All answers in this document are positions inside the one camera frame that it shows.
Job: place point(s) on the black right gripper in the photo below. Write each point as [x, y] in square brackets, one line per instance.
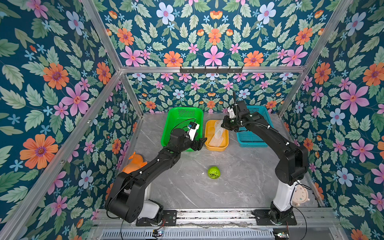
[229, 123]

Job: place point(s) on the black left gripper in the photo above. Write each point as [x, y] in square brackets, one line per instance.
[198, 146]

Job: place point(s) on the green custard apple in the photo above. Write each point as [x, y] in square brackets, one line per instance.
[214, 172]

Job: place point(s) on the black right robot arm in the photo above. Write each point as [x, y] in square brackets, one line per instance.
[293, 160]

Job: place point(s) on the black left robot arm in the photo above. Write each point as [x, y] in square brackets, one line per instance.
[126, 199]

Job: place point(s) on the yellow plastic tub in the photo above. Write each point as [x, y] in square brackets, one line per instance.
[210, 127]

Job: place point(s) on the green plastic basket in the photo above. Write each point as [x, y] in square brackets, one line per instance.
[180, 118]

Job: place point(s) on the orange plush toy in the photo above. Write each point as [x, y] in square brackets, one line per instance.
[136, 162]

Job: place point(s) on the pink round clock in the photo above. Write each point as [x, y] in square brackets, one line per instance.
[300, 196]

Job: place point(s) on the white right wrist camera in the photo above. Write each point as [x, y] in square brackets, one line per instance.
[232, 112]

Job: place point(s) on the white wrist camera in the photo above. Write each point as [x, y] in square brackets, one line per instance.
[232, 112]
[192, 130]

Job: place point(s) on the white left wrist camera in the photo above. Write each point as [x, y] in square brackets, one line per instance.
[192, 130]

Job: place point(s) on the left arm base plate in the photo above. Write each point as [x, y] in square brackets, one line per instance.
[163, 218]

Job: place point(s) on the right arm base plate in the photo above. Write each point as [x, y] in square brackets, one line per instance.
[274, 217]

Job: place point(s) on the aluminium front rail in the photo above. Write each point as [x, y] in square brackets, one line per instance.
[224, 224]

